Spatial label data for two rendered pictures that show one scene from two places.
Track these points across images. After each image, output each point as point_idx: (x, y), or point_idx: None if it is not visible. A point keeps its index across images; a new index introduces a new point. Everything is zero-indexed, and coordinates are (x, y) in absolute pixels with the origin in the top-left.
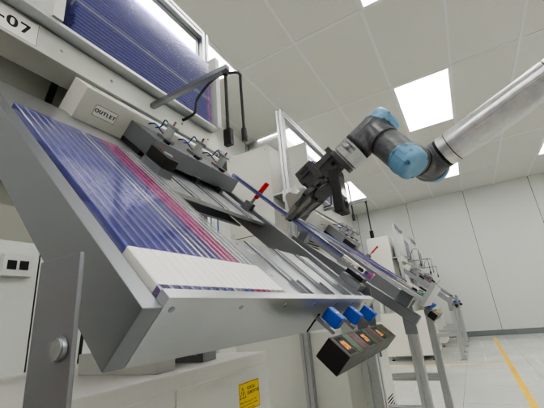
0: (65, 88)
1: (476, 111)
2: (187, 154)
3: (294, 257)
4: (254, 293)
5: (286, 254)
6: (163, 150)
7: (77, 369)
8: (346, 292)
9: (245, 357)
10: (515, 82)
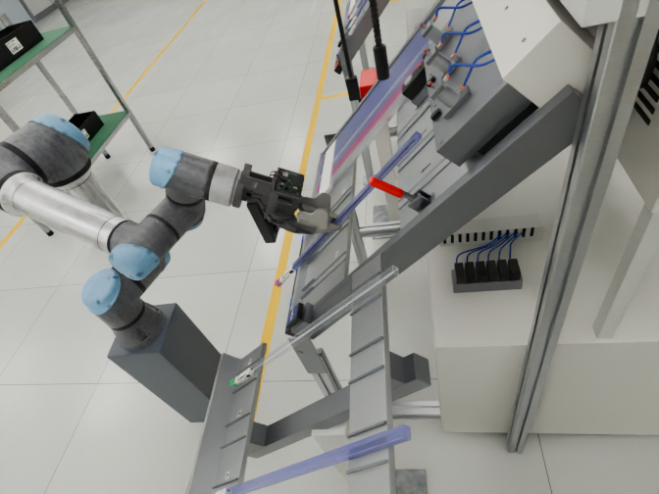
0: None
1: (88, 202)
2: (430, 74)
3: (341, 247)
4: (315, 177)
5: (344, 237)
6: (421, 69)
7: (610, 245)
8: (307, 292)
9: (431, 311)
10: (56, 188)
